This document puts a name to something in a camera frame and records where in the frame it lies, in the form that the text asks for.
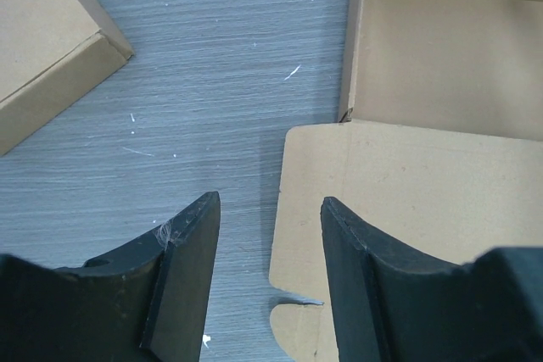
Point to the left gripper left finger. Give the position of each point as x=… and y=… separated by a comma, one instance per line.
x=146, y=300

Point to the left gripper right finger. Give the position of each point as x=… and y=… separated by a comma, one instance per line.
x=392, y=302

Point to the brown cardboard box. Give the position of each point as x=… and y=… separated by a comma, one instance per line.
x=438, y=142
x=53, y=52

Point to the folded brown cardboard box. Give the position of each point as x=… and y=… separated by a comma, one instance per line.
x=53, y=52

